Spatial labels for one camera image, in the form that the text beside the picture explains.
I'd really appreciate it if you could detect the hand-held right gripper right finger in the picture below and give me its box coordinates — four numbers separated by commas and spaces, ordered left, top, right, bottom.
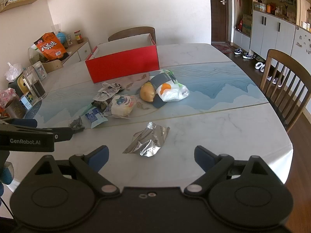
184, 145, 275, 196

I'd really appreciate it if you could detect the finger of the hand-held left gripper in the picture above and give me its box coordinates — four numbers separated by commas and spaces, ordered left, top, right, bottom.
52, 126, 73, 143

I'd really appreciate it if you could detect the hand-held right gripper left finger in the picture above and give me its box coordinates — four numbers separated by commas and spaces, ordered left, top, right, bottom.
29, 145, 120, 196

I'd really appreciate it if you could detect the dark wrapper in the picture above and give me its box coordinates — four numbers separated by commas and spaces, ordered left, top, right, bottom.
68, 116, 85, 133

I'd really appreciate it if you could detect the blue snack packet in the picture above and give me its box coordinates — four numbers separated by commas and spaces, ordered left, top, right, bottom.
84, 107, 108, 129

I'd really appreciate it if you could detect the dark green snack packet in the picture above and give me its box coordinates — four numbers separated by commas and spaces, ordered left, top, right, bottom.
91, 101, 113, 114

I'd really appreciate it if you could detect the silver foil wrapper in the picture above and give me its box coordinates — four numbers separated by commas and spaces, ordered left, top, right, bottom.
122, 122, 170, 158

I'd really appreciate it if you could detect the white bread packet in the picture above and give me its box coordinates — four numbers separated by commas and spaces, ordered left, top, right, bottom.
110, 94, 138, 119

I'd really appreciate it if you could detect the white barcode packet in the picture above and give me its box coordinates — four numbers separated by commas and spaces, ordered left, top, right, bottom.
93, 87, 121, 102

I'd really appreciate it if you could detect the tan plush toy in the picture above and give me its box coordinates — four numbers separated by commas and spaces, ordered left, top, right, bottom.
140, 82, 156, 102

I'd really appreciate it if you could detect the red cardboard box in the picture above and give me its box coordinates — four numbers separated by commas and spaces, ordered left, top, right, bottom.
85, 33, 160, 84

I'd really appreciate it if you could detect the round tin can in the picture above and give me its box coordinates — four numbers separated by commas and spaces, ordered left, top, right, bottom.
5, 97, 27, 119

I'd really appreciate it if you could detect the colourful cube box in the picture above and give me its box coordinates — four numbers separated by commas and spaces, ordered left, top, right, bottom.
19, 92, 33, 109

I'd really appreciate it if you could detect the pink plastic bag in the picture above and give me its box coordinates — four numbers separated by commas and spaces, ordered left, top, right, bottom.
0, 88, 16, 107

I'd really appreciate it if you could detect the white and yellow kettle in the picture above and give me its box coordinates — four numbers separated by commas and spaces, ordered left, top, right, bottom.
8, 76, 31, 95

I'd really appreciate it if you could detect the glass jar with dark contents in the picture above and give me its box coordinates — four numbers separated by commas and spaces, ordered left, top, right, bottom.
22, 66, 47, 100

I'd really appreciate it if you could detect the printed mug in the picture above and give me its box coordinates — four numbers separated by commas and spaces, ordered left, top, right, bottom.
32, 61, 48, 81

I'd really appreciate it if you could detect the beige tray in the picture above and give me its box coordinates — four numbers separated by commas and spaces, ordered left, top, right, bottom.
42, 59, 64, 74

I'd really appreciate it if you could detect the clear plastic bag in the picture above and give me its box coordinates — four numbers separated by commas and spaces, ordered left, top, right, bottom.
4, 62, 23, 82

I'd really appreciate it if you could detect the low sideboard cabinet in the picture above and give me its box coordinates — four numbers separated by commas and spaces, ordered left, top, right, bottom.
42, 40, 92, 73

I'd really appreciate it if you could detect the clear plastic cover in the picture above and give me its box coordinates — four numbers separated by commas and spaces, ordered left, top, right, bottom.
27, 47, 46, 65

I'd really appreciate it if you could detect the orange snack bag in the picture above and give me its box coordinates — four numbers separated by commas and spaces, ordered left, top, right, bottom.
33, 32, 67, 61

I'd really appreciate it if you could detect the blue ball toy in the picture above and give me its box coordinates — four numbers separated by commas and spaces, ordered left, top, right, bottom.
57, 31, 67, 49

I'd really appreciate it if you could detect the patterned door mat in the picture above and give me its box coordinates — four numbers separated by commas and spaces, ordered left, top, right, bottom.
212, 42, 235, 53

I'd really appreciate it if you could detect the wooden chair with solid back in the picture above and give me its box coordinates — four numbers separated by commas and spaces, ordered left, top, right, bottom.
108, 26, 156, 45

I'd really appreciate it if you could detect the wooden chair with slat back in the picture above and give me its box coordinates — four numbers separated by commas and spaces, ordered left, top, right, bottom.
259, 49, 311, 133

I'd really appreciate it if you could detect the brown cardboard box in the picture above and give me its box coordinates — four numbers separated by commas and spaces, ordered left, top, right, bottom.
242, 14, 253, 35

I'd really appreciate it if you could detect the dark wooden door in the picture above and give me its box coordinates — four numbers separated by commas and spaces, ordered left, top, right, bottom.
209, 0, 230, 44

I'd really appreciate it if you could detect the wooden wall shelf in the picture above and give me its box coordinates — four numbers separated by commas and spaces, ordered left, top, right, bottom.
0, 0, 42, 13

